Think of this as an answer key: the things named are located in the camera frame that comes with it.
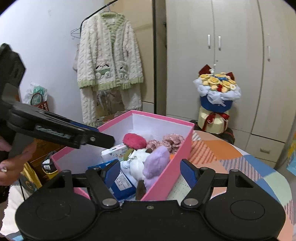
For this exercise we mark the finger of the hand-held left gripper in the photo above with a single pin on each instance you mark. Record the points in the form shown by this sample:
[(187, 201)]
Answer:
[(87, 135)]

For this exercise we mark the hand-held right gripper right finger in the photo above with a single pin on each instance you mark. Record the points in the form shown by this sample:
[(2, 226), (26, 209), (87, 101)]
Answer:
[(188, 172)]

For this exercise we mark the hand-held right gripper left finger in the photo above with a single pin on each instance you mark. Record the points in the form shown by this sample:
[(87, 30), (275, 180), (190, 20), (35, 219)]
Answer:
[(112, 172)]

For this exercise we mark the blue wet wipes pack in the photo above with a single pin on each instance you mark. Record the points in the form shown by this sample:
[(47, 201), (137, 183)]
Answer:
[(122, 185)]

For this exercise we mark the white tissue pack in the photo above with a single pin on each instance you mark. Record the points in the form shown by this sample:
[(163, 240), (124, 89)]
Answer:
[(113, 153)]

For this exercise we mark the white plush toy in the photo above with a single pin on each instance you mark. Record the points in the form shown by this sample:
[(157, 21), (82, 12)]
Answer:
[(136, 162)]

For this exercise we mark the pink cardboard box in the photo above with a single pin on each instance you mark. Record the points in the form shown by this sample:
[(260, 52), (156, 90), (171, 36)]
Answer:
[(161, 183)]

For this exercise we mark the floral fabric scrunchie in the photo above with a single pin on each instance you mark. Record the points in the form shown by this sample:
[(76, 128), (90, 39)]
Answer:
[(173, 141)]

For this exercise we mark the purple plush toy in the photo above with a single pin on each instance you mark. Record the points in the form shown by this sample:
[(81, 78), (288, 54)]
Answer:
[(155, 162)]

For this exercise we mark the red knitted pouch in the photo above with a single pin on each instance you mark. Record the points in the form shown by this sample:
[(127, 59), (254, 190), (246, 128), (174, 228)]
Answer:
[(134, 141)]

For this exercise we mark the person's left hand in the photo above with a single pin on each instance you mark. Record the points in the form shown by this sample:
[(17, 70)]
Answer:
[(16, 166)]

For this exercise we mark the white fleece pajama pants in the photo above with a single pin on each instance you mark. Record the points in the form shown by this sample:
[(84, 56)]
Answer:
[(87, 104)]

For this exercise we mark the white printed plastic bag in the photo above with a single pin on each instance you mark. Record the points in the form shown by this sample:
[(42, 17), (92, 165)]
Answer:
[(38, 90)]

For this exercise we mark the patchwork tablecloth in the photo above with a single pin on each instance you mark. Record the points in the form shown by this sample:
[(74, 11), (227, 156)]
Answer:
[(231, 157)]

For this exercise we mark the woven basket bag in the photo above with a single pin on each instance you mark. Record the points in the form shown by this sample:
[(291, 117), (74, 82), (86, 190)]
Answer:
[(44, 106)]

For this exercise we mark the yellow bag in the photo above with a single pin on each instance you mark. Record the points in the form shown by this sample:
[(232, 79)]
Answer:
[(30, 178)]

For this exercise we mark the yellow flower bouquet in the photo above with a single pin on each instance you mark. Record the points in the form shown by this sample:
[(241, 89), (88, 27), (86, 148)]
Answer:
[(217, 102)]

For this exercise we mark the white fleece pajama top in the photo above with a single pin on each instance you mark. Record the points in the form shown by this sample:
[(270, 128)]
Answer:
[(101, 51)]

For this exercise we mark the colourful gift bag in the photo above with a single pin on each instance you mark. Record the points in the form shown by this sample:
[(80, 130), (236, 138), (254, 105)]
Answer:
[(293, 157)]

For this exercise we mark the black clothes rack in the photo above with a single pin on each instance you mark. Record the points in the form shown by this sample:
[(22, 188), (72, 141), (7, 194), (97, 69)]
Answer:
[(99, 10)]

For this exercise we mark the light wooden wardrobe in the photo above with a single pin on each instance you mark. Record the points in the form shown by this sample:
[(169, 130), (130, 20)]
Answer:
[(189, 46)]

